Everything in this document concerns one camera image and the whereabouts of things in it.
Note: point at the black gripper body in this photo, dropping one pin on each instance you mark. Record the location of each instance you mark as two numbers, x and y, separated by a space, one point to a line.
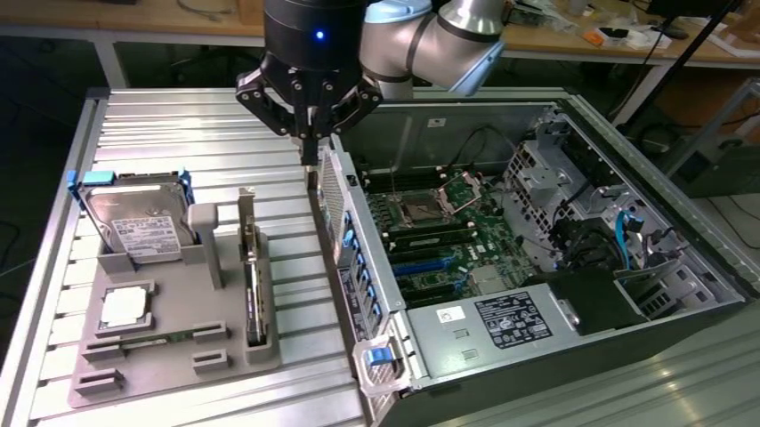
309 40

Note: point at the NVIDIA graphics card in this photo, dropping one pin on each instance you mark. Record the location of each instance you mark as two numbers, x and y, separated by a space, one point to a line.
256 302

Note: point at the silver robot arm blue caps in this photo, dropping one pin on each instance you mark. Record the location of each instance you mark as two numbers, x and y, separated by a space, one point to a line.
392 44

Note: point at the black office chair base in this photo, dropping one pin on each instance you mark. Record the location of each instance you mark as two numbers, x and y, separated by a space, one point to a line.
228 53

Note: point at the wooden desk white legs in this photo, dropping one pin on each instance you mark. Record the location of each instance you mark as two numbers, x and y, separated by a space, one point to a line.
178 22

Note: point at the CPU socket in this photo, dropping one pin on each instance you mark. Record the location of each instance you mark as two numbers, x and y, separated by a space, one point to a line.
421 211

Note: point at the perforated metal drive cage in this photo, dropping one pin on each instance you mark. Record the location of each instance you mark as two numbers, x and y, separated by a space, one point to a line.
535 178

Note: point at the blue expansion slot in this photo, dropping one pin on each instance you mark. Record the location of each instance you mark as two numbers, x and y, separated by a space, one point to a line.
421 266

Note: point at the green motherboard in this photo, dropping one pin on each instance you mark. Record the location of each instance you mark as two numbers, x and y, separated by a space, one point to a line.
487 249

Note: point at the silver chipset heatsink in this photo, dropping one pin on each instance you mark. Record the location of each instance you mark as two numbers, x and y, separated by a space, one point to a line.
488 280

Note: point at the grey parts rack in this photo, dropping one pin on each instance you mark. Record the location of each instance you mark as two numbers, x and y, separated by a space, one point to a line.
178 311

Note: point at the silver CPU chip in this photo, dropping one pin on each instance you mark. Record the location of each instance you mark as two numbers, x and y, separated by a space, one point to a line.
125 307

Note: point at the grey power supply unit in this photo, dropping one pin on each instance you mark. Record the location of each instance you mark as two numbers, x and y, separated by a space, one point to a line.
452 338

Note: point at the green bare RAM stick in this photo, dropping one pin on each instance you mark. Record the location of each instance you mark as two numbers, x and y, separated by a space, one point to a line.
154 339

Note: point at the black slanted pole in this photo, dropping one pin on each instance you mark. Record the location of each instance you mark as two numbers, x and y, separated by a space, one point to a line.
683 58

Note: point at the blue case latch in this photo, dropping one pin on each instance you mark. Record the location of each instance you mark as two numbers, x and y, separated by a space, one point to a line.
377 357

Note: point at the black monitor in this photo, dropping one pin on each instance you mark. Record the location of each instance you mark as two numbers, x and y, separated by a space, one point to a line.
683 6

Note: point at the black fan shroud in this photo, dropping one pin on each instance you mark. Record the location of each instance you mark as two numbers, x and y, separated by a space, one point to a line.
594 302

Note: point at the dark grey computer tower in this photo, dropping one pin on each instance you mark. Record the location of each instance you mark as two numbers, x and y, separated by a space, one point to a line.
725 173

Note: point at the grey disk bay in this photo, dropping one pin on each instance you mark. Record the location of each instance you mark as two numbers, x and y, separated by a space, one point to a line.
654 298

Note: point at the open PC case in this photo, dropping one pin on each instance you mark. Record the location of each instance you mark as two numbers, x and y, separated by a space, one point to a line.
535 369

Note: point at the hard disk with blue bracket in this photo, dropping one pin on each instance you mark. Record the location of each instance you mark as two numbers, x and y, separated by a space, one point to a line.
142 222

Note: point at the aluminium frame stand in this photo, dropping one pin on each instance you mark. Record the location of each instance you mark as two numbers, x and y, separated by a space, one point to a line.
715 119

